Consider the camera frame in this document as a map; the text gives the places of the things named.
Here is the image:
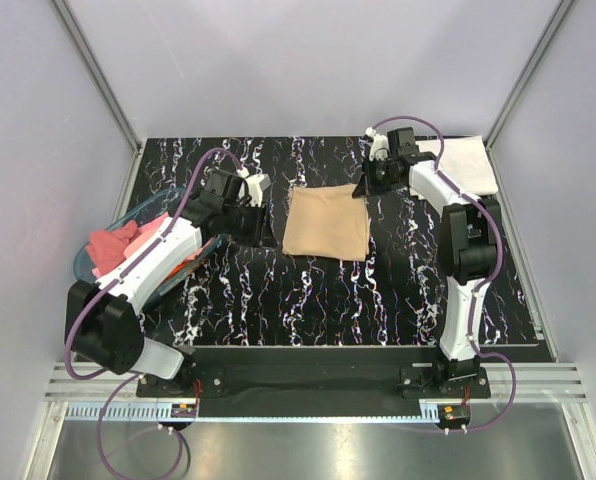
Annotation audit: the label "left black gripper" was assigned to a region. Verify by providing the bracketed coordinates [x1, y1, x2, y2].
[223, 200, 278, 249]

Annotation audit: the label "tan t shirt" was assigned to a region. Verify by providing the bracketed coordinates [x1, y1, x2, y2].
[282, 184, 370, 261]

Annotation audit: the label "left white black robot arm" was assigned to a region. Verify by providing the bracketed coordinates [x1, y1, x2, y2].
[65, 168, 276, 396]

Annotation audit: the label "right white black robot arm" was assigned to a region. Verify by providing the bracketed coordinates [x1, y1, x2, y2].
[353, 128, 504, 400]

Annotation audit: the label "orange garment in basket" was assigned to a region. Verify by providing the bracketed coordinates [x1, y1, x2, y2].
[169, 260, 194, 278]

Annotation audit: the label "folded white t shirt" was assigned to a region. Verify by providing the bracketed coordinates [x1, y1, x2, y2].
[439, 136, 499, 197]

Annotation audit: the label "light pink shirt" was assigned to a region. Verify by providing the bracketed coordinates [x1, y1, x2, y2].
[124, 212, 169, 259]

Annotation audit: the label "dark pink shirt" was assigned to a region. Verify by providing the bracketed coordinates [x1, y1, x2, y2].
[85, 220, 139, 278]

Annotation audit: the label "teal plastic laundry basket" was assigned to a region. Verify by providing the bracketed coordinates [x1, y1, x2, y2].
[73, 188, 226, 310]

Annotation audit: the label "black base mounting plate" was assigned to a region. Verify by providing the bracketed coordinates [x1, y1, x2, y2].
[137, 346, 491, 421]

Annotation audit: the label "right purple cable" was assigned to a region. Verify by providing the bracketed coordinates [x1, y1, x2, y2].
[372, 115, 517, 434]

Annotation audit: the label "purple cable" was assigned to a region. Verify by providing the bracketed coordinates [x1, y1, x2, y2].
[65, 147, 249, 476]
[372, 115, 517, 434]

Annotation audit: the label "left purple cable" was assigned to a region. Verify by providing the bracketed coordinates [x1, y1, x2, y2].
[65, 147, 249, 476]

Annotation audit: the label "left aluminium frame post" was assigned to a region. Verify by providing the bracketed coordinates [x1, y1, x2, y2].
[48, 0, 142, 155]

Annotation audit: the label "aluminium frame post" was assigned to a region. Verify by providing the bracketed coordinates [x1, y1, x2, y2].
[484, 0, 577, 152]
[48, 0, 142, 155]

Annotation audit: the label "slotted cable duct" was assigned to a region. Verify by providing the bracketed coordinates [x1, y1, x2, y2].
[66, 402, 449, 424]

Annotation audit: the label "right aluminium frame post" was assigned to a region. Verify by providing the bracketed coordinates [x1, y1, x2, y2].
[484, 0, 577, 152]

